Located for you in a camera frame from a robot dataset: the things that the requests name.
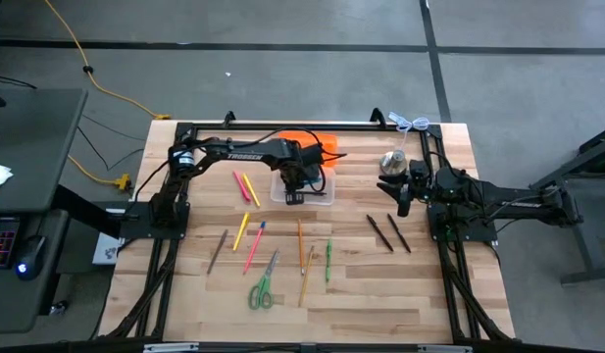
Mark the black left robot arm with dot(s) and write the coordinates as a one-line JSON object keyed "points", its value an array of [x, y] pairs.
{"points": [[253, 154]]}

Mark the pink pen with blue cap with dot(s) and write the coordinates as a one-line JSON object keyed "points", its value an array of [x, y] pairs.
{"points": [[254, 247]]}

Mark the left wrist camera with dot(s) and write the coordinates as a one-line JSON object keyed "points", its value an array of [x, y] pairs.
{"points": [[313, 156]]}

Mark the orange pencil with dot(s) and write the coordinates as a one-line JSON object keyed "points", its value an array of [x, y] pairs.
{"points": [[300, 245]]}

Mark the black computer mouse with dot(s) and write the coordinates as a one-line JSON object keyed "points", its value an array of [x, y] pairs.
{"points": [[30, 255]]}

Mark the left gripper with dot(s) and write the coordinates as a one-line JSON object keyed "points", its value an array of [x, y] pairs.
{"points": [[294, 179]]}

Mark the silver frame bracket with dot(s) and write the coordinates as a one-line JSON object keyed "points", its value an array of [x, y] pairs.
{"points": [[169, 347], [444, 349]]}

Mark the black pen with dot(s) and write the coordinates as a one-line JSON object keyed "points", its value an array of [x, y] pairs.
{"points": [[399, 233], [380, 233]]}

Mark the yellow wooden pencil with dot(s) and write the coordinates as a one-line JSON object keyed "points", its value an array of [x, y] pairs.
{"points": [[306, 277]]}

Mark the black office desk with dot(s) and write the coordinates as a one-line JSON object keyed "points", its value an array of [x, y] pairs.
{"points": [[32, 147]]}

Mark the white printed box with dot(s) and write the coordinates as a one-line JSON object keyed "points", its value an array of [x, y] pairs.
{"points": [[107, 250]]}

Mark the small metal caster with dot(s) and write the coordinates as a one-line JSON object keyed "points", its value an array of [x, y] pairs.
{"points": [[60, 308]]}

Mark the bright yellow clip pen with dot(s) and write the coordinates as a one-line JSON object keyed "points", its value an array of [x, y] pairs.
{"points": [[241, 231]]}

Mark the backlit keyboard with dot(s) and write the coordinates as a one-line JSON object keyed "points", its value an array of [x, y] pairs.
{"points": [[2, 242]]}

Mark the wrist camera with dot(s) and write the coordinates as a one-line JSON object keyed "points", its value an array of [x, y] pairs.
{"points": [[418, 169], [313, 156]]}

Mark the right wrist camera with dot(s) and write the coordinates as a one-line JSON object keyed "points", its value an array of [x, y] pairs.
{"points": [[418, 169]]}

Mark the green pen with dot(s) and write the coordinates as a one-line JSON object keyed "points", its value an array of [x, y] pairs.
{"points": [[328, 260]]}

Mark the clear plastic supply box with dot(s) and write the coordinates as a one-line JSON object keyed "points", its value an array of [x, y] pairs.
{"points": [[329, 193]]}

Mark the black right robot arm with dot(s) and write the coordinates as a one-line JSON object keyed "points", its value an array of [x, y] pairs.
{"points": [[518, 201]]}

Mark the pink highlighter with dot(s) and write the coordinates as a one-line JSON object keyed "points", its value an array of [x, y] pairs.
{"points": [[241, 186]]}

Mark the orange plastic box lid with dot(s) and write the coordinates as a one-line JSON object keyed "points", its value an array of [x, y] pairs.
{"points": [[331, 144]]}

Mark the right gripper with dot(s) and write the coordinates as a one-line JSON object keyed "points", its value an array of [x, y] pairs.
{"points": [[419, 191]]}

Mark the black metal stand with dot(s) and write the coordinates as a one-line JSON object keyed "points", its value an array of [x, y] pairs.
{"points": [[584, 245]]}

